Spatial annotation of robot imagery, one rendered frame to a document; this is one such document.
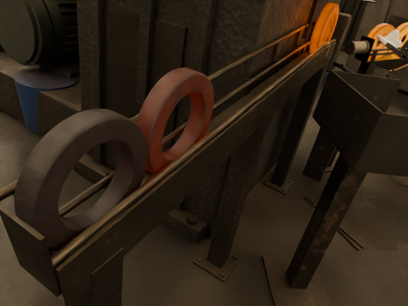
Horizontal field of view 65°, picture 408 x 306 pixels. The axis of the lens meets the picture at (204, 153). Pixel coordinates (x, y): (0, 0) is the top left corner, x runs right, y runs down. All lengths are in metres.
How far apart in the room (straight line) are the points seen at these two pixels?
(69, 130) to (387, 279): 1.30
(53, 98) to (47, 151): 1.31
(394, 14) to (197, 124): 3.56
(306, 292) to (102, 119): 1.01
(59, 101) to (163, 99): 1.20
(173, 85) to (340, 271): 1.08
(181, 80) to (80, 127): 0.18
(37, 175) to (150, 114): 0.18
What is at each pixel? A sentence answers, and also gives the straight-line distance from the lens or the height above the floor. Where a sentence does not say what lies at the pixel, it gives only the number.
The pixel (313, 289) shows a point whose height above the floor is 0.01.
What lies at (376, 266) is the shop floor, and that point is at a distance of 1.49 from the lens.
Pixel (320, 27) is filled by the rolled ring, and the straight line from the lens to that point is 1.26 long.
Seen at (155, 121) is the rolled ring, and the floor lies 0.71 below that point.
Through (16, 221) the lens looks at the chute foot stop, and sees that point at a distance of 0.40.
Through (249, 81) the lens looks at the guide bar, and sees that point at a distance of 0.87.
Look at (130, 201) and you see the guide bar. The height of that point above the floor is 0.62.
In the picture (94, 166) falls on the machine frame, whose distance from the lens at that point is 1.47.
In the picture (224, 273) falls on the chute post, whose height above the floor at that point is 0.02.
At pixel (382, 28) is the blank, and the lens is 1.73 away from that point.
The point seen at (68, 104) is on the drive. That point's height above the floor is 0.25.
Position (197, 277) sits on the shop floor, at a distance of 1.16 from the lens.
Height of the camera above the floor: 0.92
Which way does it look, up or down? 32 degrees down
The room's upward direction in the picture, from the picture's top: 11 degrees clockwise
